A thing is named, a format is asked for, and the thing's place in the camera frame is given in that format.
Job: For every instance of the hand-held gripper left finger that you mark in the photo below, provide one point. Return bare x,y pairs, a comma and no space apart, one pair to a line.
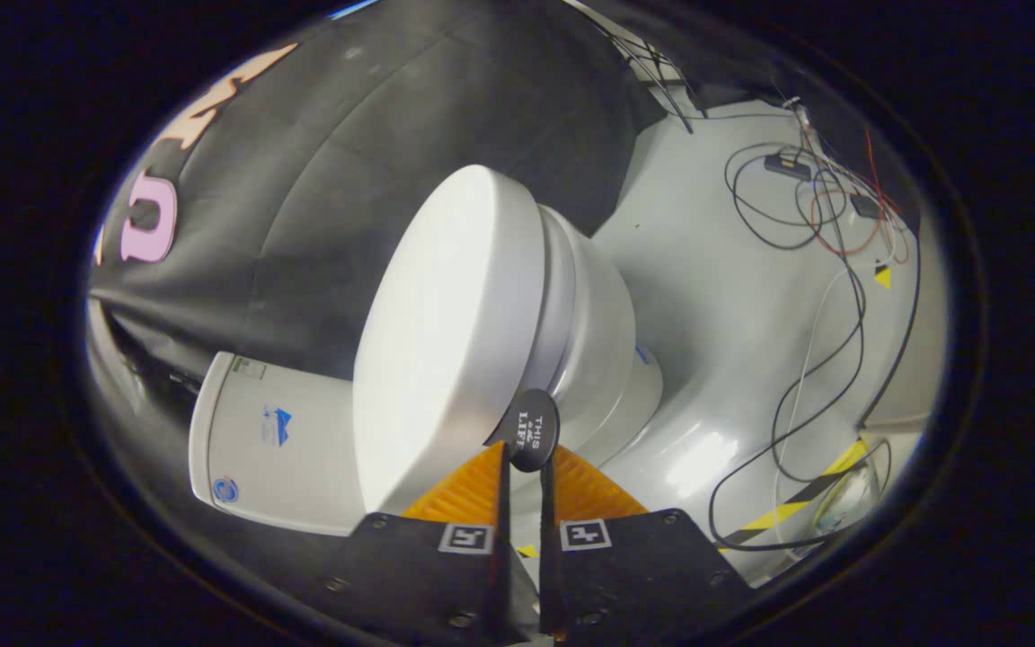
501,539

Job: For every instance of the white toilet bowl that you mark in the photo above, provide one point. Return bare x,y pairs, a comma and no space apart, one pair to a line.
612,332

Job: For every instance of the yellow black hazard tape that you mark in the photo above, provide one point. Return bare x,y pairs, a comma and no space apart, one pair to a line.
796,503

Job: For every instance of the black power adapter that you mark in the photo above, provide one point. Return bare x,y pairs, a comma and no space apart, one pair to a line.
787,165
865,206

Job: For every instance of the black backdrop cloth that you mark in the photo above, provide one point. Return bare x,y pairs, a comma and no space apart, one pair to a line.
320,180

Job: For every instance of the yellow triangular floor sticker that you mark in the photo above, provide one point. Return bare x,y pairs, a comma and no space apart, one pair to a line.
883,278

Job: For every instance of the white toilet seat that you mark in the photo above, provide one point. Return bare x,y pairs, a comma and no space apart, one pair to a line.
558,288

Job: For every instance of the black light stand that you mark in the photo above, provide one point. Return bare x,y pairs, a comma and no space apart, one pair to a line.
652,72

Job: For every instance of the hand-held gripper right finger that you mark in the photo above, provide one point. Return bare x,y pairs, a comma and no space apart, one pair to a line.
546,539

